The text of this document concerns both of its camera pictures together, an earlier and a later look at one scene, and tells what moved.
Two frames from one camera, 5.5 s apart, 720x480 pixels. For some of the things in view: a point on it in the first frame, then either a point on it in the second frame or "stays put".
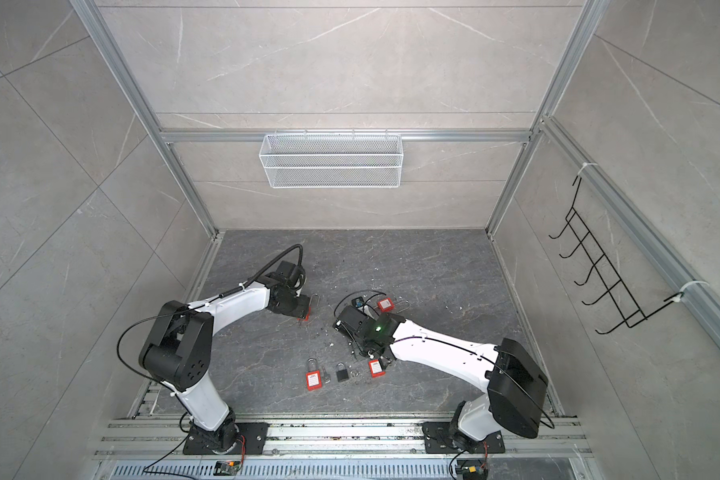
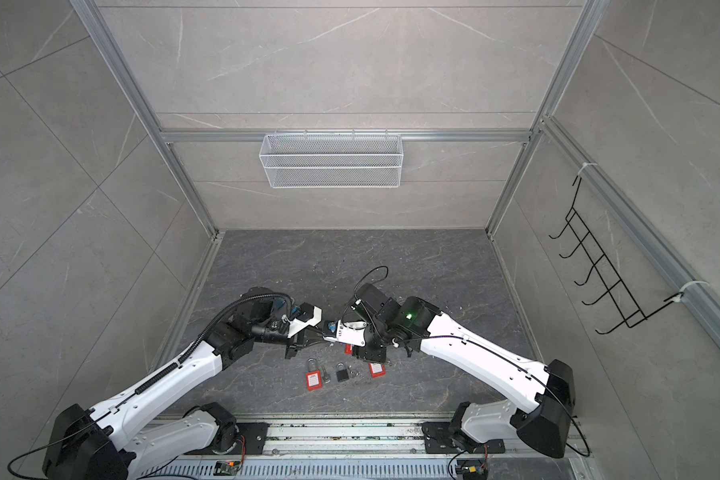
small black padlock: (341, 372) stays put
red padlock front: (375, 368) stays put
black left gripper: (303, 308) to (298, 343)
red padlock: (313, 375) stays put
